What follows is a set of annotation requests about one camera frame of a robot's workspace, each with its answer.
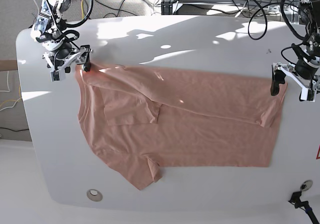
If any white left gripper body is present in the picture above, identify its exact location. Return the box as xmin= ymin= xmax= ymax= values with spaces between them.
xmin=271 ymin=63 xmax=320 ymax=101

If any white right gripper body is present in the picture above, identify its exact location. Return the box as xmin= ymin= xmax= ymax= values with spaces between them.
xmin=42 ymin=45 xmax=93 ymax=82

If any pink T-shirt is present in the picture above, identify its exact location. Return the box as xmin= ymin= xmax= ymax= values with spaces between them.
xmin=75 ymin=65 xmax=287 ymax=190

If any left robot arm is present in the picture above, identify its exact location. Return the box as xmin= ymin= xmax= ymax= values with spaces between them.
xmin=270 ymin=0 xmax=320 ymax=102

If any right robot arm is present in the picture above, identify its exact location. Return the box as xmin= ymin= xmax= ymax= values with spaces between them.
xmin=30 ymin=0 xmax=94 ymax=81

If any metal table grommet right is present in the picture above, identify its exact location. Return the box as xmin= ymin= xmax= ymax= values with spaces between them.
xmin=300 ymin=180 xmax=313 ymax=192

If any metal table grommet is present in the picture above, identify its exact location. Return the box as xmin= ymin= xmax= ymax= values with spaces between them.
xmin=86 ymin=189 xmax=103 ymax=202
xmin=300 ymin=180 xmax=313 ymax=192

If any metal table grommet left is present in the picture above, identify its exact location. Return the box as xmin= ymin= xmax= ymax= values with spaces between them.
xmin=86 ymin=189 xmax=103 ymax=202

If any yellow cable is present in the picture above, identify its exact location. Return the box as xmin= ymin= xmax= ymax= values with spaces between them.
xmin=0 ymin=98 xmax=23 ymax=111

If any black camera clamp mount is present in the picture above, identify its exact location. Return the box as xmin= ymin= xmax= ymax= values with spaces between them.
xmin=288 ymin=191 xmax=319 ymax=224

